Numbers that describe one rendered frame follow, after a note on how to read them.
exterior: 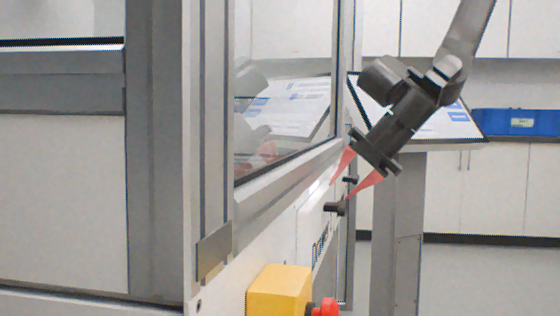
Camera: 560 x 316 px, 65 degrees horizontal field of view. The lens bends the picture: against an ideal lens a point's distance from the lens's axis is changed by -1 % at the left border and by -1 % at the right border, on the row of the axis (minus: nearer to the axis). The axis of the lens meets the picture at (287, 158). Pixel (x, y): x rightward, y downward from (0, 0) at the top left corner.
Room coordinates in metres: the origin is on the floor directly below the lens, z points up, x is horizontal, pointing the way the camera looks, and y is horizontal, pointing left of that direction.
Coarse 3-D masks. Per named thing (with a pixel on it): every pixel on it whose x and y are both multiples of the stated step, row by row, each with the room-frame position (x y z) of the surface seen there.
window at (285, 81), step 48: (240, 0) 0.38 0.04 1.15; (288, 0) 0.57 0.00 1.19; (336, 0) 1.10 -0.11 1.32; (240, 48) 0.38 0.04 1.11; (288, 48) 0.57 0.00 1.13; (336, 48) 1.13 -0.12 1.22; (240, 96) 0.39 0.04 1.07; (288, 96) 0.58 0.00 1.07; (336, 96) 1.15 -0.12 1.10; (240, 144) 0.39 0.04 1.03; (288, 144) 0.58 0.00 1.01
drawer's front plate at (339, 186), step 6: (336, 168) 1.01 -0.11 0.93; (330, 174) 0.90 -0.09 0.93; (342, 174) 1.01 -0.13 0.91; (336, 180) 0.87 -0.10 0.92; (336, 186) 0.87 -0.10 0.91; (342, 186) 1.02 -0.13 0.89; (336, 192) 0.88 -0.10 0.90; (342, 192) 1.03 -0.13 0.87; (336, 198) 0.88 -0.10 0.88; (336, 216) 0.89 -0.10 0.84; (336, 222) 0.90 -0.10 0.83
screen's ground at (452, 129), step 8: (352, 80) 1.50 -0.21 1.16; (360, 96) 1.46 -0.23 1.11; (368, 96) 1.48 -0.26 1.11; (368, 104) 1.45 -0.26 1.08; (368, 112) 1.42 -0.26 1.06; (376, 112) 1.44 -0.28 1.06; (376, 120) 1.41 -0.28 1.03; (448, 120) 1.57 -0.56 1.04; (472, 120) 1.62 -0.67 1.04; (440, 128) 1.52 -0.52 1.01; (448, 128) 1.53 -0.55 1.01; (456, 128) 1.55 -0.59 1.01; (464, 128) 1.57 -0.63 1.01; (472, 128) 1.59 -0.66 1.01; (416, 136) 1.44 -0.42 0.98; (424, 136) 1.45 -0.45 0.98; (432, 136) 1.47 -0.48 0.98; (440, 136) 1.49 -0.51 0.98; (448, 136) 1.50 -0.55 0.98; (456, 136) 1.52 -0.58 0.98; (464, 136) 1.54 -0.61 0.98; (472, 136) 1.56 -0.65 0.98; (480, 136) 1.58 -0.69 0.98
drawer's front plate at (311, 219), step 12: (324, 192) 0.70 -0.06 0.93; (312, 204) 0.60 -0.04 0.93; (300, 216) 0.56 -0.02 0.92; (312, 216) 0.58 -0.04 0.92; (324, 216) 0.71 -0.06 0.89; (300, 228) 0.56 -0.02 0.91; (312, 228) 0.58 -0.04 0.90; (324, 228) 0.71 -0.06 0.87; (300, 240) 0.56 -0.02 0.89; (312, 240) 0.58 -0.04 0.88; (300, 252) 0.56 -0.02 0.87; (324, 252) 0.72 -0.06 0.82; (300, 264) 0.56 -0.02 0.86; (312, 276) 0.60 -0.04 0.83
